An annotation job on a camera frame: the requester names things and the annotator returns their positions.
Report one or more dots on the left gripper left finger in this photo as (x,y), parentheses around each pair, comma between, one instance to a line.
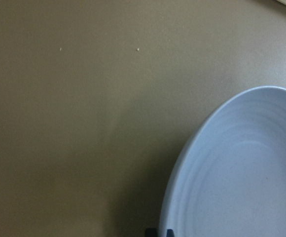
(151,232)

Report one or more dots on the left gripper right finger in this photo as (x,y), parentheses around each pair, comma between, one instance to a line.
(170,233)

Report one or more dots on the blue plate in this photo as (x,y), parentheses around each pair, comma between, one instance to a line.
(230,178)

